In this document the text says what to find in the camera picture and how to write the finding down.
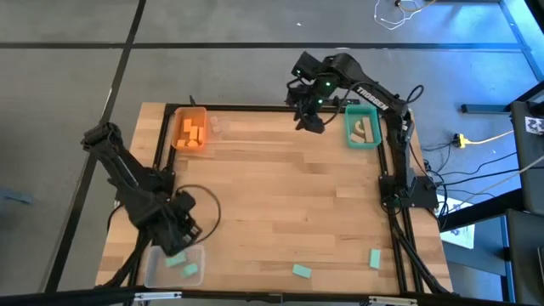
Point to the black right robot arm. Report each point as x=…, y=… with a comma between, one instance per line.
x=374, y=98

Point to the teal plastic bin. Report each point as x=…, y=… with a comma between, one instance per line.
x=348, y=127

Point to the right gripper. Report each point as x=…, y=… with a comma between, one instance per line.
x=308, y=102

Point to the dark floor bar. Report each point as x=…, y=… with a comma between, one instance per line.
x=484, y=108

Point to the long natural wood plank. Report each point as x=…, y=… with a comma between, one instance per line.
x=369, y=130

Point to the black metal beam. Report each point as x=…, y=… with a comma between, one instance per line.
x=480, y=211

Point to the plain black case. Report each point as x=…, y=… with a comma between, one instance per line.
x=525, y=259

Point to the orange plastic bin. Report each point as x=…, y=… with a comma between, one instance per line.
x=178, y=115

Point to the orange wooden block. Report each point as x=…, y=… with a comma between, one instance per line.
x=187, y=125
x=193, y=143
x=194, y=132
x=201, y=135
x=181, y=143

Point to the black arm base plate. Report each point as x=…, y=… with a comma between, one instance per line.
x=425, y=197
x=163, y=180

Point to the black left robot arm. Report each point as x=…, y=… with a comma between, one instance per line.
x=127, y=178

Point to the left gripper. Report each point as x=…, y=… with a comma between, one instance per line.
x=172, y=223

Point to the white fiducial tag paper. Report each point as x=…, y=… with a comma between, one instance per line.
x=534, y=125

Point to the silver bracket plate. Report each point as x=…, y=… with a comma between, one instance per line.
x=157, y=295
x=393, y=301

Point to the turquoise wooden block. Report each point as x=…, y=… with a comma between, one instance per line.
x=176, y=259
x=374, y=258
x=189, y=270
x=302, y=270

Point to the natural wood arch block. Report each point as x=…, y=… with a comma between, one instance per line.
x=359, y=126

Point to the small natural wood piece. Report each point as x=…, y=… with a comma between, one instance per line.
x=357, y=138

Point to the yellow power plug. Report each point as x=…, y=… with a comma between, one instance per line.
x=459, y=139

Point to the clear plastic bin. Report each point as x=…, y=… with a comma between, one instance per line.
x=161, y=276

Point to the white printed paper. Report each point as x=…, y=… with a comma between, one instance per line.
x=458, y=233

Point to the black case with tag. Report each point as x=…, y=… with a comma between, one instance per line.
x=527, y=170

